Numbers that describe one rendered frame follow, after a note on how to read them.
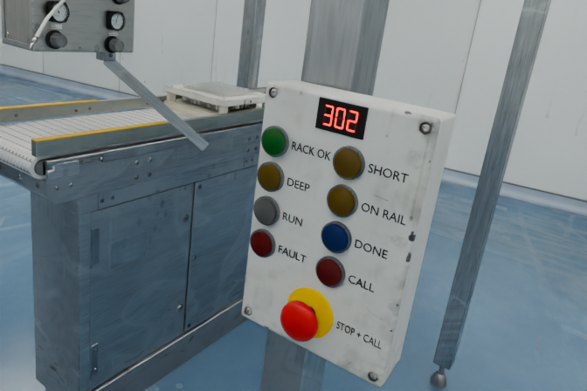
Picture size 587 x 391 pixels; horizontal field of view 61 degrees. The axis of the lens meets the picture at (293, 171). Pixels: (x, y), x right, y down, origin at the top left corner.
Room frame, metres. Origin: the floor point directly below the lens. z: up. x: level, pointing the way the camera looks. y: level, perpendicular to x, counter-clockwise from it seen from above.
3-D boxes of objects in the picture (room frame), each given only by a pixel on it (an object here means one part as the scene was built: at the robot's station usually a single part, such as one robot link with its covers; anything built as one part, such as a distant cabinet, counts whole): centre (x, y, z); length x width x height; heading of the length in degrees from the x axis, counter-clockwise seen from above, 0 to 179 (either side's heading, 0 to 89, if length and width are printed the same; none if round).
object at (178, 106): (1.58, 0.26, 0.84); 0.24 x 0.24 x 0.02; 59
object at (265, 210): (0.46, 0.02, 0.97); 0.03 x 0.01 x 0.03; 59
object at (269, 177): (0.46, 0.02, 1.01); 0.03 x 0.01 x 0.03; 59
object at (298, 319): (0.43, -0.03, 0.88); 0.04 x 0.04 x 0.04; 59
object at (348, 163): (0.42, -0.05, 1.04); 0.03 x 0.01 x 0.03; 59
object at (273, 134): (0.46, 0.02, 1.04); 0.03 x 0.01 x 0.03; 59
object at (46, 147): (1.49, 0.17, 0.85); 1.32 x 0.02 x 0.03; 149
